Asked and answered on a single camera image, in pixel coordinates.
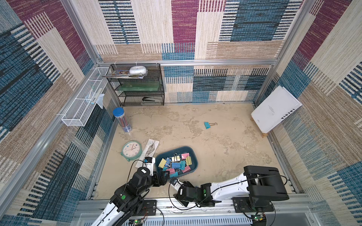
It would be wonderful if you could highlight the yellow binder clip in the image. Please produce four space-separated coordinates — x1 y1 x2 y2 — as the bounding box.
172 155 182 162
185 156 192 166
158 158 167 169

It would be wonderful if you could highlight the pink binder clip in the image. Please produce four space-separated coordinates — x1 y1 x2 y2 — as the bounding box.
182 166 191 173
181 153 189 160
167 169 176 175

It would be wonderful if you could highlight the teal binder clip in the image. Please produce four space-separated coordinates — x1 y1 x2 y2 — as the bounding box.
170 172 179 178
180 161 186 170
204 122 217 129

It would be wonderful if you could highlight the teal plastic storage box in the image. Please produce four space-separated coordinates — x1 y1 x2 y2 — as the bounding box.
156 146 198 178

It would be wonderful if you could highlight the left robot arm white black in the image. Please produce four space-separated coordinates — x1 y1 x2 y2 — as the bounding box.
92 167 170 226

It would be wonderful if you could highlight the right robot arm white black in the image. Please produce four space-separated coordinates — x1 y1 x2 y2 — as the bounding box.
170 165 289 211

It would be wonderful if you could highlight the white binder folder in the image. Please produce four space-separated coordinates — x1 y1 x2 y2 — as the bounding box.
251 86 302 134

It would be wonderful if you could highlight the white packaged item flat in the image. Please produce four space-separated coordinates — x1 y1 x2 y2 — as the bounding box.
135 139 160 168

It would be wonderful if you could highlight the green round clock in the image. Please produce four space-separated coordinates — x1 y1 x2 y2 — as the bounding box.
120 141 142 162

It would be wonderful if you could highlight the clear tube of coloured pencils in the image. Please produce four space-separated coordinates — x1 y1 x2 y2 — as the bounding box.
113 107 132 133

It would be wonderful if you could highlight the black stapler on shelf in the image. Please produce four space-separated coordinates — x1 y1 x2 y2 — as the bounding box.
142 97 162 103

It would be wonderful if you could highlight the green tray on shelf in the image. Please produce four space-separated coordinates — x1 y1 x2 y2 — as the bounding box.
116 82 160 91

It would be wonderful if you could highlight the black mesh shelf rack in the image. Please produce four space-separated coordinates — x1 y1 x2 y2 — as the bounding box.
103 63 165 107

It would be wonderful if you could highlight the magazine on shelf top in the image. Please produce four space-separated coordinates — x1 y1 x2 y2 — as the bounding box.
102 70 148 79

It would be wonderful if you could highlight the white round device on shelf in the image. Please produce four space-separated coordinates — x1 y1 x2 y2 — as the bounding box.
129 66 147 75

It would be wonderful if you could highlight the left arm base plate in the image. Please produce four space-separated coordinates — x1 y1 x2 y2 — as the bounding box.
134 200 157 216

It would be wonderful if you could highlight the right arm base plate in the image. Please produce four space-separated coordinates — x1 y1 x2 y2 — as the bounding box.
232 197 274 213

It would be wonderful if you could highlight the white wire wall basket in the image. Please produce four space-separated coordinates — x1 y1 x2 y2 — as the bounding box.
62 67 108 127

